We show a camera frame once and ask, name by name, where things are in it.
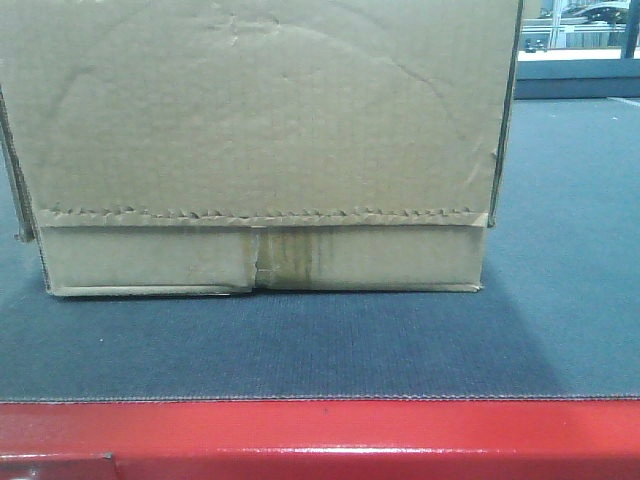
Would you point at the dark conveyor far side rail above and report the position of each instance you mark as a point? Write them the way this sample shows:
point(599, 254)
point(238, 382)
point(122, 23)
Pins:
point(577, 79)

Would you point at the red conveyor frame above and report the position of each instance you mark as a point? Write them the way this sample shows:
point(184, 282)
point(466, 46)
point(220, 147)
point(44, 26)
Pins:
point(590, 439)

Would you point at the brown cardboard carton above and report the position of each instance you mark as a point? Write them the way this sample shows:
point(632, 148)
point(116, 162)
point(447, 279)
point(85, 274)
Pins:
point(219, 147)

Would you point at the grey conveyor belt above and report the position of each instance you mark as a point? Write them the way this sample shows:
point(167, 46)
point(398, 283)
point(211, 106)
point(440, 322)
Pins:
point(557, 316)

